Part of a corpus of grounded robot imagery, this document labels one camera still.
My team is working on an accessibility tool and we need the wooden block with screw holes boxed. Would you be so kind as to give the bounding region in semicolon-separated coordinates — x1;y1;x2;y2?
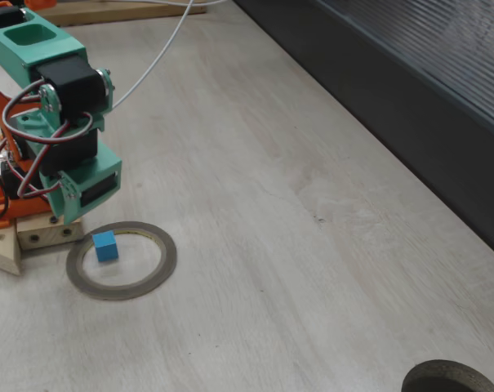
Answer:
16;216;86;252

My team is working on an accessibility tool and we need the white cable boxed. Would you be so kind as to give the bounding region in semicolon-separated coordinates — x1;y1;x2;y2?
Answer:
112;0;227;109

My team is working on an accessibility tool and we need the triangular wooden wedge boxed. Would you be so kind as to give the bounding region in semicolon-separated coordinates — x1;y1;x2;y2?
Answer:
0;222;24;277

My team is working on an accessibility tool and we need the light wooden plank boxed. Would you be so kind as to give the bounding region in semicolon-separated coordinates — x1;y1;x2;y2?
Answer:
38;0;207;28

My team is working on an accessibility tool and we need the round table cable hole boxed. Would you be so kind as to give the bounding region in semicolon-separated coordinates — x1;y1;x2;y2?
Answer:
400;359;494;392

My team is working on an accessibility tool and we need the blue cube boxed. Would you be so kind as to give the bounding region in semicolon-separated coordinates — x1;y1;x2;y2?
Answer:
91;230;120;263

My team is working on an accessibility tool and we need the grey tape ring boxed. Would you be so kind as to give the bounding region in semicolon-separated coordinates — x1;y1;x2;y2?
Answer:
65;220;177;302

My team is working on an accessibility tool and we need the ribbed translucent desk partition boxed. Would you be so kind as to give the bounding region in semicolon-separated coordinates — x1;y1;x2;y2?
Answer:
234;0;494;265

